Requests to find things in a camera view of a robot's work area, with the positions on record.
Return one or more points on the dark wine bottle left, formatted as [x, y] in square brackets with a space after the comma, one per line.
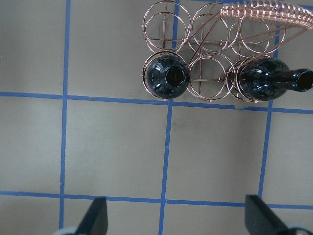
[167, 77]

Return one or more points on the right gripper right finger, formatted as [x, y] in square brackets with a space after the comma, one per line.
[260, 219]

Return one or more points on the dark wine bottle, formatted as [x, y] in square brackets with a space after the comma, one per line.
[269, 78]
[167, 77]

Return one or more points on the dark wine bottle right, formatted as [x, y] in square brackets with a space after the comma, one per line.
[269, 78]

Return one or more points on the copper wire bottle basket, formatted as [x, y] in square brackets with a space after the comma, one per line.
[220, 38]

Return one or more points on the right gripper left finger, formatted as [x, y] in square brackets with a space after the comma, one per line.
[95, 220]

